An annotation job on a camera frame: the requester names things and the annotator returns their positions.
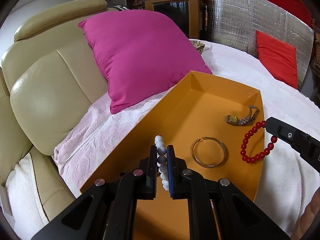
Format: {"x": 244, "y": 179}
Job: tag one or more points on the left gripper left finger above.
{"x": 151, "y": 174}

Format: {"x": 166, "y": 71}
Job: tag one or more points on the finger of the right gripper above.
{"x": 307, "y": 146}

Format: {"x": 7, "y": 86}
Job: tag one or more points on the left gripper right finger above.
{"x": 172, "y": 171}

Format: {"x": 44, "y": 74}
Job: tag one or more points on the person's right hand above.
{"x": 306, "y": 219}

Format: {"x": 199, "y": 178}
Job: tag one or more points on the gold bangle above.
{"x": 209, "y": 152}

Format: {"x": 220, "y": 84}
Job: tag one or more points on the orange cardboard tray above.
{"x": 179, "y": 173}

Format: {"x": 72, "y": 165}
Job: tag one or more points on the gold wristwatch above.
{"x": 246, "y": 121}

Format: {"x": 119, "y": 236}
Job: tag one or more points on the red cushion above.
{"x": 279, "y": 58}

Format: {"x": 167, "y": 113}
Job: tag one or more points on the magenta cushion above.
{"x": 140, "y": 53}

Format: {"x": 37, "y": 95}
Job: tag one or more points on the patterned crumpled cloth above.
{"x": 198, "y": 45}

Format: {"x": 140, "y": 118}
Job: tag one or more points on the beige leather sofa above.
{"x": 53, "y": 101}

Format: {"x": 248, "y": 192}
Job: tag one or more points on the silver foil insulation panel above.
{"x": 233, "y": 23}

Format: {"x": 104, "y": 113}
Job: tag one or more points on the wooden cabinet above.
{"x": 188, "y": 15}

